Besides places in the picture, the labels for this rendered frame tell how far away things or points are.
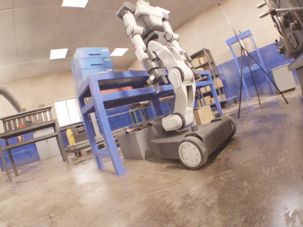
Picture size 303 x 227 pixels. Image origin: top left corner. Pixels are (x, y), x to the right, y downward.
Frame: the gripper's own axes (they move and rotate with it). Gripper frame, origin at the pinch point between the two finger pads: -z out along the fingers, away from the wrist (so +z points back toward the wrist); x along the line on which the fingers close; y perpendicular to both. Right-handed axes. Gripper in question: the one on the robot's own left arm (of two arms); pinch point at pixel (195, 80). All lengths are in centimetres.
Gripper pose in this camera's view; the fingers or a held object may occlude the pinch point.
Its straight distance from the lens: 135.3
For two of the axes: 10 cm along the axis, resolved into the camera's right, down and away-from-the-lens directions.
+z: -4.1, -9.0, 1.7
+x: 5.2, -3.8, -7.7
